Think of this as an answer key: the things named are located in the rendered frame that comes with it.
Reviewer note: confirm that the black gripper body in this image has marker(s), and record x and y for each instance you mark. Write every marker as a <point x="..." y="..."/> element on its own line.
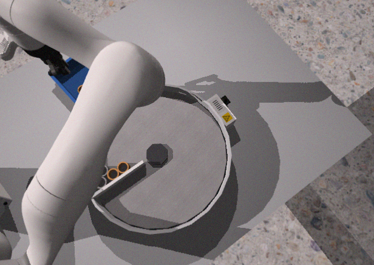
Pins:
<point x="44" y="53"/>

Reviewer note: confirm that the blue open crate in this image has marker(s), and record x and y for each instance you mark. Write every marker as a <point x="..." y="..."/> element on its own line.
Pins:
<point x="70" y="83"/>

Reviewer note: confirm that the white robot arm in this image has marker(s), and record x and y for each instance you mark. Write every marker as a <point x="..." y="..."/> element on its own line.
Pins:
<point x="121" y="77"/>

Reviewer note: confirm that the grey round turntable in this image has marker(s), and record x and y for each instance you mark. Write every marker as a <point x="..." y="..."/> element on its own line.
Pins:
<point x="180" y="157"/>

